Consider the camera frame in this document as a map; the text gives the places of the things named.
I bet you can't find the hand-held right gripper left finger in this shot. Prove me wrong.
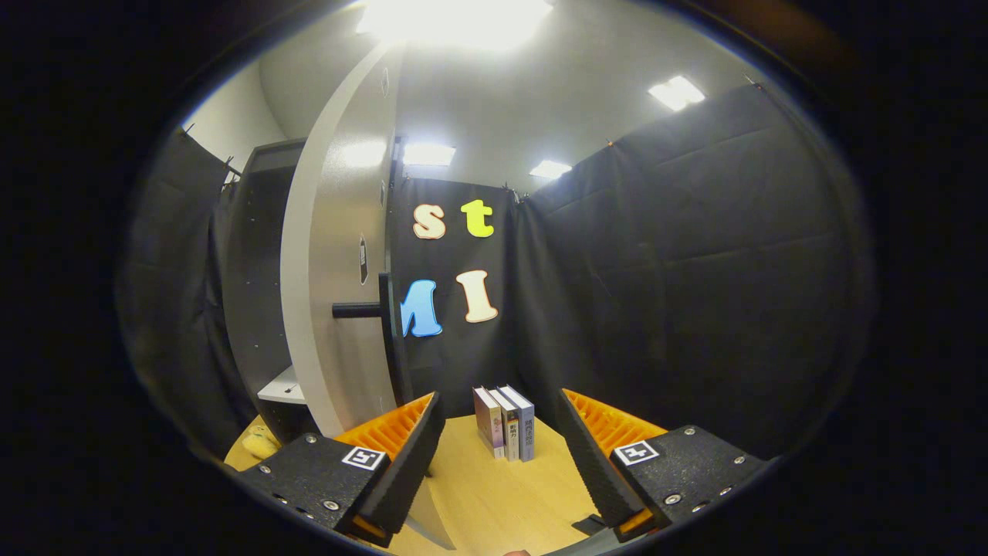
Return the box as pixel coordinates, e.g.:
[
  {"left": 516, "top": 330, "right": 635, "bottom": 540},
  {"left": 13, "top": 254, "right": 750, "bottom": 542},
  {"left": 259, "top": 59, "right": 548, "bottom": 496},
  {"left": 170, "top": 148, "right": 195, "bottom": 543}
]
[{"left": 235, "top": 391, "right": 446, "bottom": 549}]

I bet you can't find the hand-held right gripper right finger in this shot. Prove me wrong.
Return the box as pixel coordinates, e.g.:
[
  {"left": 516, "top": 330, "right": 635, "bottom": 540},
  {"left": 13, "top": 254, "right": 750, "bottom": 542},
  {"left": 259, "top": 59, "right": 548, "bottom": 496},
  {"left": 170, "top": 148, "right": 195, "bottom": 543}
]
[{"left": 556, "top": 388, "right": 769, "bottom": 544}]

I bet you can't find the black door handle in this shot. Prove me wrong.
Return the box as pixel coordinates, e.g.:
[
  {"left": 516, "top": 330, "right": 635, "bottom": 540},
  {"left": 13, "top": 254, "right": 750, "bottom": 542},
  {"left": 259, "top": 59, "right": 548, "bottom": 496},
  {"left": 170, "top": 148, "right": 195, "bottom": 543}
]
[{"left": 332, "top": 272, "right": 411, "bottom": 406}]

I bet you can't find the dark grey cabinet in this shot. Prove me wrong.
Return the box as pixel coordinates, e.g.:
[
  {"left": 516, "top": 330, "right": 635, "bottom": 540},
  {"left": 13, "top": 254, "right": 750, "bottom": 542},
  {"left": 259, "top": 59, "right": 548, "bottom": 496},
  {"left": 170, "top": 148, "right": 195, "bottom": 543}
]
[{"left": 222, "top": 139, "right": 310, "bottom": 445}]

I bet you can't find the light grey cabinet door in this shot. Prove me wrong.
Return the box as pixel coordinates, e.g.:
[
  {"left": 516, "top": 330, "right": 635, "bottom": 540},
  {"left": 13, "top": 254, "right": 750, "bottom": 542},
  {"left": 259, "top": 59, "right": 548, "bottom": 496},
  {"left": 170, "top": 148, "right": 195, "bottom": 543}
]
[{"left": 279, "top": 42, "right": 456, "bottom": 551}]

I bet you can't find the grey-blue cover book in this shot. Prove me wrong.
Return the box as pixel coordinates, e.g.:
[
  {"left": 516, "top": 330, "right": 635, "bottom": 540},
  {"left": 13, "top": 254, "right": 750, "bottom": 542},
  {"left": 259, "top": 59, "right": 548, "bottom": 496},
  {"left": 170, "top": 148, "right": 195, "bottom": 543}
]
[{"left": 500, "top": 385, "right": 535, "bottom": 463}]

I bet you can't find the white spine book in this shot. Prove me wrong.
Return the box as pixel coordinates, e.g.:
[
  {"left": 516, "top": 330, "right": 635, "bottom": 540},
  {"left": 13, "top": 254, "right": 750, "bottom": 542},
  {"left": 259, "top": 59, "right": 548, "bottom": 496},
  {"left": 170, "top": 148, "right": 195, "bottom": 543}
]
[{"left": 490, "top": 388, "right": 521, "bottom": 463}]

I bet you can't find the black backdrop cloth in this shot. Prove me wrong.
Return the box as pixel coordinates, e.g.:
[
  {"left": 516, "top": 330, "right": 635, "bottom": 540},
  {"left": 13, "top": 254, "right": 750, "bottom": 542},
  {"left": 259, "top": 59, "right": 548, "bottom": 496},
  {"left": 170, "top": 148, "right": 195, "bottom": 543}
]
[{"left": 123, "top": 81, "right": 873, "bottom": 464}]

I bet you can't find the double ceiling light panel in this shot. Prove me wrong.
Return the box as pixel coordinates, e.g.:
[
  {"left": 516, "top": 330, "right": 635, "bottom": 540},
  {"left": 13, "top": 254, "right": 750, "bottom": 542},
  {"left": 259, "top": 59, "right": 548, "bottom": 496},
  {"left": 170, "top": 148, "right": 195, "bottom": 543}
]
[{"left": 648, "top": 75, "right": 705, "bottom": 111}]

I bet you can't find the large ceiling light panel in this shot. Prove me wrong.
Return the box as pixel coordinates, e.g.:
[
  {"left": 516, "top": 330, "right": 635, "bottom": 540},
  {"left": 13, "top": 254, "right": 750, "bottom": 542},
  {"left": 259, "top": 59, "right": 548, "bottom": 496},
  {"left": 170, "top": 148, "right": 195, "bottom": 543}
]
[{"left": 355, "top": 0, "right": 553, "bottom": 51}]

